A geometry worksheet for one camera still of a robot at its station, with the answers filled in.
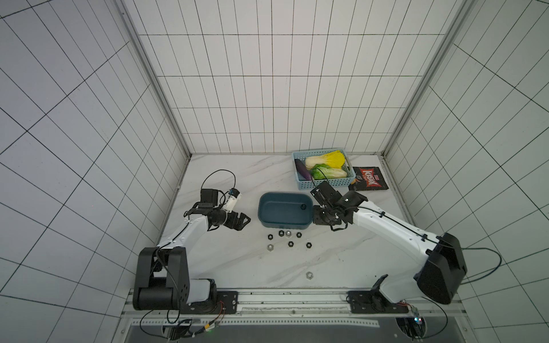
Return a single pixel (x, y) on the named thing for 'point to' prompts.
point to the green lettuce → (324, 171)
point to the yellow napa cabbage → (334, 158)
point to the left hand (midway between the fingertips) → (238, 219)
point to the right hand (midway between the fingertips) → (309, 219)
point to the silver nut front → (309, 275)
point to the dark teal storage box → (281, 210)
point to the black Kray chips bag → (368, 179)
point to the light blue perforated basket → (304, 184)
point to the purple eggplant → (302, 169)
